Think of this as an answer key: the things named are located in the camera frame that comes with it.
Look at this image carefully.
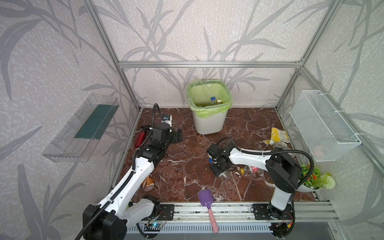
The crushed blue label bottle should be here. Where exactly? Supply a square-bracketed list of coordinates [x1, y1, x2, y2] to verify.
[209, 158, 232, 181]

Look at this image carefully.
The artificial flower pot plant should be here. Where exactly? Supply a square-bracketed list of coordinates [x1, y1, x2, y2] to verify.
[298, 168, 336, 193]

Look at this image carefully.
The blue cap water bottle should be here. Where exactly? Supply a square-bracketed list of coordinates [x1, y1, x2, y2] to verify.
[211, 97, 217, 106]

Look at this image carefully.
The purple pink silicone spatula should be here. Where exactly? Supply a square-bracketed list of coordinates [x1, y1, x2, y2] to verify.
[198, 189, 219, 234]

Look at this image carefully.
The clear bottle near wrapper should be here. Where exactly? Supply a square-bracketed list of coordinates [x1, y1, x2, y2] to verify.
[268, 140, 291, 150]

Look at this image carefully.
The aluminium front rail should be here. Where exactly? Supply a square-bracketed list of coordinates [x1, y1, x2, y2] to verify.
[158, 202, 340, 224]

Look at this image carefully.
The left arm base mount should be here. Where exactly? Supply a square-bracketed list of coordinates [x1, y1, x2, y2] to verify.
[143, 204, 175, 221]

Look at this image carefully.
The pink label yellow cap bottle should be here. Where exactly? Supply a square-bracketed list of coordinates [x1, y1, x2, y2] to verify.
[240, 166, 259, 175]

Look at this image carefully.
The white wire mesh basket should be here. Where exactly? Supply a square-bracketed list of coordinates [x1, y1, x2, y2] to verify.
[290, 90, 362, 162]

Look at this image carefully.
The brown coffee bottle lying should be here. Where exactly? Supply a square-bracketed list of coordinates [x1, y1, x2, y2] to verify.
[142, 176, 155, 192]

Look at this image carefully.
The green bin liner bag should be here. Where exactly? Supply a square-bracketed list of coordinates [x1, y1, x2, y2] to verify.
[186, 79, 233, 118]

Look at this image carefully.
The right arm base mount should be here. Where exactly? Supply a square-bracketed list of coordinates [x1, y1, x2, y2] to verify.
[251, 204, 294, 221]

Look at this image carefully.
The clear acrylic wall shelf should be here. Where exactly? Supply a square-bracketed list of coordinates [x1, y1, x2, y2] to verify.
[42, 94, 120, 163]

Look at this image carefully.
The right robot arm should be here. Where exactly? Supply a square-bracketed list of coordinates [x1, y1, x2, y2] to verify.
[207, 137, 315, 219]

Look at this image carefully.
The red spray bottle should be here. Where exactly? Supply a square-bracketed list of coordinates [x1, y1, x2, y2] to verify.
[134, 125, 151, 149]

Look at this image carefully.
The white trash bin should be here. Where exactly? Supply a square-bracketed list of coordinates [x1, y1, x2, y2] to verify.
[193, 112, 227, 135]

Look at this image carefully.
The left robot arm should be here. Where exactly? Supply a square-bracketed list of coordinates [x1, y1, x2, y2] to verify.
[76, 114, 183, 240]

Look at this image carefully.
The yellow snack wrapper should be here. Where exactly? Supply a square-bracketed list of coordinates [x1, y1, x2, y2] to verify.
[265, 128, 290, 145]

